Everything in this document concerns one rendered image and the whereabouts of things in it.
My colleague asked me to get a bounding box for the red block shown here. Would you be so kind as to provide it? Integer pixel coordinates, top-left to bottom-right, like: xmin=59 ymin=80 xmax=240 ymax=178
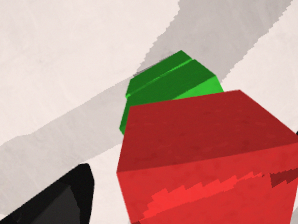
xmin=116 ymin=89 xmax=298 ymax=224

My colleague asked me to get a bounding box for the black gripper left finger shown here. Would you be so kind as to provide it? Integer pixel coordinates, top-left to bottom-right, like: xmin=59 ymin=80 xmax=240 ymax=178
xmin=0 ymin=163 xmax=96 ymax=224

